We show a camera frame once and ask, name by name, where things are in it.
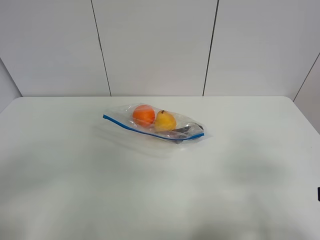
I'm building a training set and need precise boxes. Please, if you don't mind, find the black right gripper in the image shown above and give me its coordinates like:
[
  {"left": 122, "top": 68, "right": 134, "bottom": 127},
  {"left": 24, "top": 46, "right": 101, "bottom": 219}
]
[{"left": 317, "top": 187, "right": 320, "bottom": 201}]

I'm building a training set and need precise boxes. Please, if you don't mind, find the clear blue-zip plastic bag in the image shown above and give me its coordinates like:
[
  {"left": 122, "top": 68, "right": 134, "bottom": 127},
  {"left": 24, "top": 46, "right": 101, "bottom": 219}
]
[{"left": 102, "top": 103, "right": 214, "bottom": 144}]

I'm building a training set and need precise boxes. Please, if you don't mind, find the dark purple object in bag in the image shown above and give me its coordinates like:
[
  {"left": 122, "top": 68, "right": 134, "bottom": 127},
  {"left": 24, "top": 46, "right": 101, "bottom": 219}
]
[{"left": 170, "top": 123, "right": 205, "bottom": 144}]

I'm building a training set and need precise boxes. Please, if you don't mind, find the yellow pear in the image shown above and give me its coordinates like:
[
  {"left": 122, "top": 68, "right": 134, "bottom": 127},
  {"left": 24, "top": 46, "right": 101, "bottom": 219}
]
[{"left": 154, "top": 110, "right": 177, "bottom": 132}]

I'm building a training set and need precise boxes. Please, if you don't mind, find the orange fruit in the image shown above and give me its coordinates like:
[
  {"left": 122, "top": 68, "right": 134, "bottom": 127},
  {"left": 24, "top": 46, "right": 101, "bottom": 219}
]
[{"left": 132, "top": 104, "right": 156, "bottom": 127}]

